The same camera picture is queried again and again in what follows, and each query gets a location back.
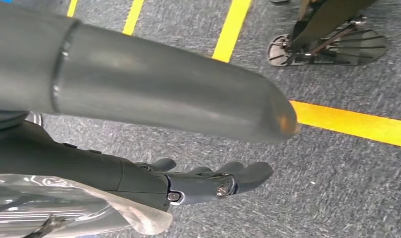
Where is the yellow floor tape square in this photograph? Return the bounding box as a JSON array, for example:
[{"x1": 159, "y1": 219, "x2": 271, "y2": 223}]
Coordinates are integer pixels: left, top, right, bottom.
[
  {"x1": 212, "y1": 0, "x2": 401, "y2": 149},
  {"x1": 67, "y1": 0, "x2": 146, "y2": 36}
]

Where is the clear plastic cover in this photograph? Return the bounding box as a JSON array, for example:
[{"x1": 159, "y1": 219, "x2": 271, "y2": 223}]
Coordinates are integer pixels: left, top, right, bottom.
[{"x1": 0, "y1": 174, "x2": 173, "y2": 238}]

